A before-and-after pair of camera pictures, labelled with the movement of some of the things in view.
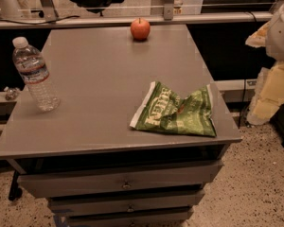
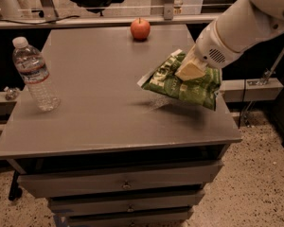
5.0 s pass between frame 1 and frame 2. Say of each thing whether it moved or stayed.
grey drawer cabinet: stayed
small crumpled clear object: stayed
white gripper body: moved
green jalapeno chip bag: moved
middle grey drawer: stayed
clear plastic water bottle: stayed
